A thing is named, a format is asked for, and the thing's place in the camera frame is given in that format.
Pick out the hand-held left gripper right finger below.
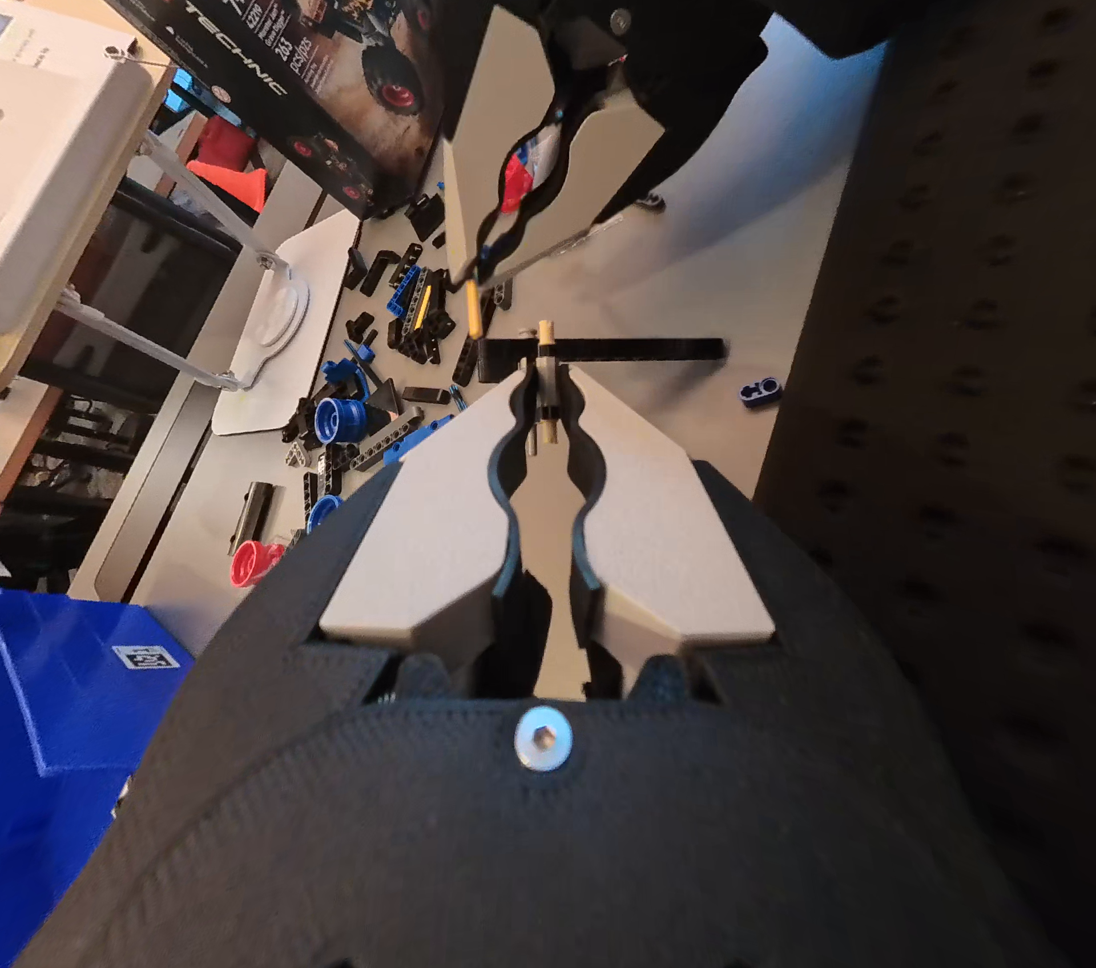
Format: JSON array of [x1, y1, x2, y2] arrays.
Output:
[[558, 367, 777, 699]]

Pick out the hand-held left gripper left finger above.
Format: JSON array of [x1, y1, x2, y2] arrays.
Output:
[[319, 370, 539, 699]]

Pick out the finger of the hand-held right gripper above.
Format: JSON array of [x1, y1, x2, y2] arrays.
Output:
[[439, 3, 562, 288], [475, 88, 669, 288]]

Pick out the black beam frame assembly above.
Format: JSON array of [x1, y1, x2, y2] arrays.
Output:
[[476, 319, 729, 457]]

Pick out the grey desk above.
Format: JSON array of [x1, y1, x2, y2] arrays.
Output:
[[70, 13, 892, 656]]

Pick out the blue rectangular panel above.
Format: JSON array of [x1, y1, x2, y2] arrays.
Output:
[[384, 416, 455, 464]]

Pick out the black grooved block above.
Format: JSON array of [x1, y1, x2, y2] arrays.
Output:
[[228, 481, 277, 555]]

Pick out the pile of black and blue bricks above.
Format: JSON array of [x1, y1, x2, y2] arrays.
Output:
[[283, 193, 515, 533]]

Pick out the black toy set box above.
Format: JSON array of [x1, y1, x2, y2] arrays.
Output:
[[92, 0, 455, 220]]

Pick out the orange plastic object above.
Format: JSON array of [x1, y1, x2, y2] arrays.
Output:
[[187, 119, 268, 213]]

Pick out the black dotted mat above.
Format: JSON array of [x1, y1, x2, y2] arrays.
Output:
[[752, 35, 1096, 968]]

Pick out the blue storage bin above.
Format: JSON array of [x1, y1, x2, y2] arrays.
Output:
[[0, 587, 200, 968]]

